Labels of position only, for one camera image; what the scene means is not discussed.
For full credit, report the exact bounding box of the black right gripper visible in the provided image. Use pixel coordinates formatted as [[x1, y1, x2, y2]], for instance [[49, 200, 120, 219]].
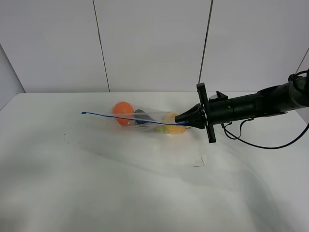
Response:
[[174, 83, 234, 143]]

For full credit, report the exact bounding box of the clear blue-zip plastic bag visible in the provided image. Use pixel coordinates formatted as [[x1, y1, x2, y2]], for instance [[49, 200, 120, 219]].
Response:
[[81, 101, 191, 134]]

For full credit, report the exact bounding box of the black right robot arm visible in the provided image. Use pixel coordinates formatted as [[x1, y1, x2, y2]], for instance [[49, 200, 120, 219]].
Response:
[[174, 70, 309, 143]]

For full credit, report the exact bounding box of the yellow fruit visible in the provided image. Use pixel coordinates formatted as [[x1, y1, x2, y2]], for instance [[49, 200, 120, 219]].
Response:
[[163, 112, 187, 134]]

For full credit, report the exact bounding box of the green fruit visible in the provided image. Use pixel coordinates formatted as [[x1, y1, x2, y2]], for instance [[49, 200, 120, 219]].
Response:
[[154, 126, 169, 133]]

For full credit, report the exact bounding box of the dark purple eggplant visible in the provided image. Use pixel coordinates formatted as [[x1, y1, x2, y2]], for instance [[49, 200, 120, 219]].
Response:
[[133, 109, 155, 125]]

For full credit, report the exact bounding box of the orange fruit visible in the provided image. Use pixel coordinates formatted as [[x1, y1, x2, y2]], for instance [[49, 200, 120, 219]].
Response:
[[112, 101, 134, 127]]

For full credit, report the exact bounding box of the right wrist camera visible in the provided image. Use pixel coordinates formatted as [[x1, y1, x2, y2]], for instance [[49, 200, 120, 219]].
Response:
[[209, 91, 228, 102]]

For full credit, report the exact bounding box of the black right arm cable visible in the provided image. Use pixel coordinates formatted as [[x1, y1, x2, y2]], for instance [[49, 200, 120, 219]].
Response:
[[222, 118, 309, 149]]

